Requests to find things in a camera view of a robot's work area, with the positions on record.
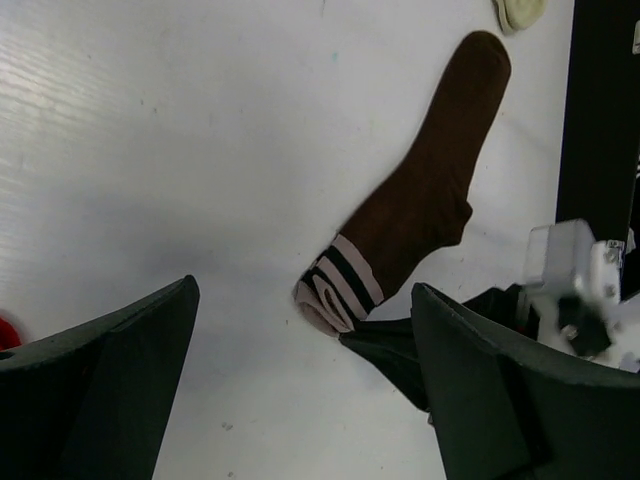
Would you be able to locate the black storage box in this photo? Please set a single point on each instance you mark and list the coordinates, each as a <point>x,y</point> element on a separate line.
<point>600,144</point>

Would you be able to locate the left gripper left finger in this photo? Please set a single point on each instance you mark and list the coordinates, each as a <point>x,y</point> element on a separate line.
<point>93,401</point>

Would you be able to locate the cream ankle sock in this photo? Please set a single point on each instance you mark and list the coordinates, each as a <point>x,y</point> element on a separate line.
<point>518,15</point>

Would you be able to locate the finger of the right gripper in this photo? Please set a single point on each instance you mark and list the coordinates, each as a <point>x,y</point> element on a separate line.
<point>390,345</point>

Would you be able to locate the red sock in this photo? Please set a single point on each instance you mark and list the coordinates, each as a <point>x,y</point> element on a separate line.
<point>9,335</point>

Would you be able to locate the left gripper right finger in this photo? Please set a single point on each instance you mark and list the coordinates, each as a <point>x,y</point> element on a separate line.
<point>507,407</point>

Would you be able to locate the dark brown sock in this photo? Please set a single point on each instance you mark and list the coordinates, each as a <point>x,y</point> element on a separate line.
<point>421,207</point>

